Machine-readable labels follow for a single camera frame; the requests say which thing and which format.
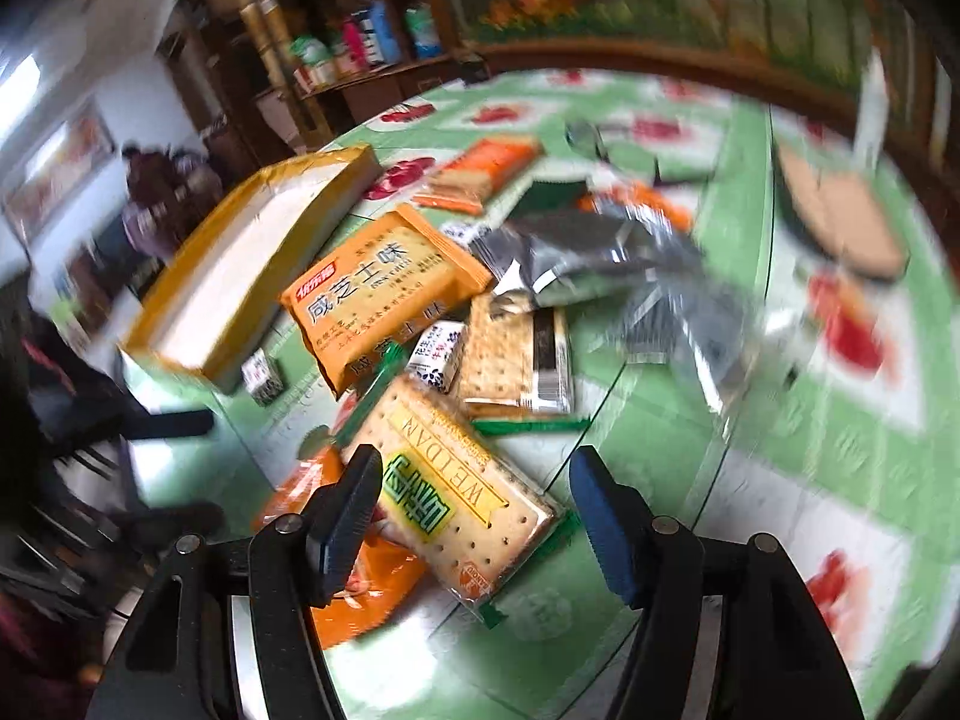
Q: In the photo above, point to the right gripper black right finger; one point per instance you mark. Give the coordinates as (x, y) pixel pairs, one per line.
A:
(776, 656)

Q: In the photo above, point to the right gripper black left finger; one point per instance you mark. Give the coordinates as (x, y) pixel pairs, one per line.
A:
(176, 656)

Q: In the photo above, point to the orange snack bag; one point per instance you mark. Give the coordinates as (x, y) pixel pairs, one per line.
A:
(384, 573)

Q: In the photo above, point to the yellow Weidan cracker pack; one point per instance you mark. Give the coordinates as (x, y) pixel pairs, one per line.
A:
(470, 513)

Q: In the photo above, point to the green-edged cracker pack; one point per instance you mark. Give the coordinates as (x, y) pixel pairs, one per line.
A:
(515, 373)

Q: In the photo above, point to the orange cheese biscuit pack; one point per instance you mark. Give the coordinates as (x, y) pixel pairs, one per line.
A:
(387, 282)

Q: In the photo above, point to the white candy near box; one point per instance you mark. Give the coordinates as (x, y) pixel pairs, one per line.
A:
(262, 378)

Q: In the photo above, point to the white foam box yellow tape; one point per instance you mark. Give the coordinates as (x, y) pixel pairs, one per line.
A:
(212, 305)

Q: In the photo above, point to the seated person in background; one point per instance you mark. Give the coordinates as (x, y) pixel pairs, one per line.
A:
(169, 195)

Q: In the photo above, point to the white candy centre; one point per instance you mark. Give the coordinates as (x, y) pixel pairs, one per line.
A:
(437, 355)

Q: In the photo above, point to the silver foil snack bag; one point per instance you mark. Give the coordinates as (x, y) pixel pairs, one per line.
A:
(663, 304)

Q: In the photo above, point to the small orange torn wrapper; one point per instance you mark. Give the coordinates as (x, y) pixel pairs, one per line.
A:
(636, 201)

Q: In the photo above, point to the small orange cracker pack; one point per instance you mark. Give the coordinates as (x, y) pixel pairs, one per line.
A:
(465, 184)

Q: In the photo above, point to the black eyeglasses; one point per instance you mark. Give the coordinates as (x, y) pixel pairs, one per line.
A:
(609, 145)

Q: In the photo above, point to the white spray bottle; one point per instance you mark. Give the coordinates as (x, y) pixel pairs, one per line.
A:
(872, 114)

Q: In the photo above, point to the small dark bottle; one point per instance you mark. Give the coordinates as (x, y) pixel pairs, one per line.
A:
(473, 68)

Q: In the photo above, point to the framed wall painting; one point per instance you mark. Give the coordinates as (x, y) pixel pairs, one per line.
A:
(59, 169)

